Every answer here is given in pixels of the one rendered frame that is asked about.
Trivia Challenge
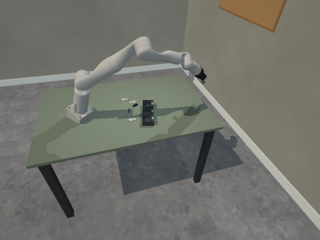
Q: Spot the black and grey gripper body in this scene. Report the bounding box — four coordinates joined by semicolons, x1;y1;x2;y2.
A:
185;64;207;81

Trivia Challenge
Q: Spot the black three-compartment bin rack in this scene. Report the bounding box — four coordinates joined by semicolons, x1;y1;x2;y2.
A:
142;100;154;126

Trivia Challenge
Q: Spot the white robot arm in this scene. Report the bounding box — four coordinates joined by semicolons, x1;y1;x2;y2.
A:
73;36;199;114

